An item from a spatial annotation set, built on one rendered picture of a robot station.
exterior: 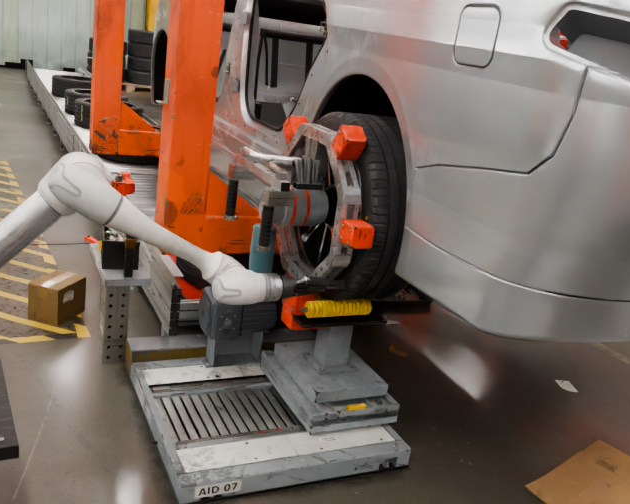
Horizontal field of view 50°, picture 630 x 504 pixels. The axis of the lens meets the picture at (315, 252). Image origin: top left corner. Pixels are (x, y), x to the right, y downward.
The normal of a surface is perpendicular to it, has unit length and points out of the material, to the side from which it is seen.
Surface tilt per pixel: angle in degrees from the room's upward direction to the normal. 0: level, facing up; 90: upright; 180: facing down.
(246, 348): 90
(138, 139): 90
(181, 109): 90
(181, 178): 90
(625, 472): 12
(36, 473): 0
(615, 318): 104
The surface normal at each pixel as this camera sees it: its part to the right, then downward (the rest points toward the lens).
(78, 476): 0.14, -0.94
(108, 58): 0.42, 0.33
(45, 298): -0.27, 0.25
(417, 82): -0.90, 0.01
